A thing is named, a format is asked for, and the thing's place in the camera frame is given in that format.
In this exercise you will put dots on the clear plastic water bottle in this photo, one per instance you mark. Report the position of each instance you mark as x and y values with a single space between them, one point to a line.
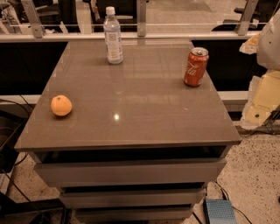
113 40

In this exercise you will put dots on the middle grey drawer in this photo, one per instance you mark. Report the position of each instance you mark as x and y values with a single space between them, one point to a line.
132 198

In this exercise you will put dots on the orange fruit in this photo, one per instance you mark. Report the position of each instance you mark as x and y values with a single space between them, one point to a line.
61 105

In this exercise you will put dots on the top grey drawer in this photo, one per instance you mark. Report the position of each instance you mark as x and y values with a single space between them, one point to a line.
130 172

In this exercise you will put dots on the red cola can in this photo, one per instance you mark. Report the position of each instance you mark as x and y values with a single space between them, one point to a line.
196 66

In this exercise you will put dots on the grey drawer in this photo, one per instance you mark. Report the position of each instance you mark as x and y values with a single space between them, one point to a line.
133 214
130 172
132 198

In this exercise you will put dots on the blue perforated box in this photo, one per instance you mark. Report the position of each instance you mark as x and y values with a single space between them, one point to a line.
219 211

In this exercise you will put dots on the grey drawer cabinet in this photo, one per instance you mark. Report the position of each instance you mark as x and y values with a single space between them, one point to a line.
140 109

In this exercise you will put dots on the bottom grey drawer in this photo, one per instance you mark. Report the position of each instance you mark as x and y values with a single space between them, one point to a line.
133 214

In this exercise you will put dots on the glass railing with metal posts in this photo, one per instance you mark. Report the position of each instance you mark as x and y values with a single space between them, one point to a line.
83 19

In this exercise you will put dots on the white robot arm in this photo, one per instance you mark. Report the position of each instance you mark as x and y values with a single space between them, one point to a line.
268 49

